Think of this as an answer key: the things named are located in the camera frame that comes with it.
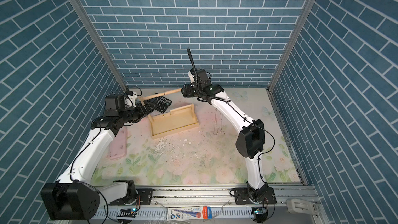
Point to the wooden jewelry display stand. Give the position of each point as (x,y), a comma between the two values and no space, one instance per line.
(173,121)

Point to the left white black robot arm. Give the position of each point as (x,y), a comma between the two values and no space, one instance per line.
(71,196)

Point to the white plastic bracket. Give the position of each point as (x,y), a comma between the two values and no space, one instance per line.
(299,206)

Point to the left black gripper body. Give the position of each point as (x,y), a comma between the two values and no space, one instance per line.
(139,113)

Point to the toothpaste box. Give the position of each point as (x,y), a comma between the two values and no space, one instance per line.
(189,213)

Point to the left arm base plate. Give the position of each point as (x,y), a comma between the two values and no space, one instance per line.
(142,197)

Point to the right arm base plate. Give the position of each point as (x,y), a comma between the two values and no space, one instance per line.
(247,195)

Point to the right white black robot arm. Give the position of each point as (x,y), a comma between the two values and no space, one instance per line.
(251,133)

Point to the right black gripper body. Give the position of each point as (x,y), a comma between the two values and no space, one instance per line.
(193,93)

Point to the aluminium front rail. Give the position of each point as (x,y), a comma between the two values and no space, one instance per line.
(219,199)

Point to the black calculator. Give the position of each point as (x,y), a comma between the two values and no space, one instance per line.
(162,103)

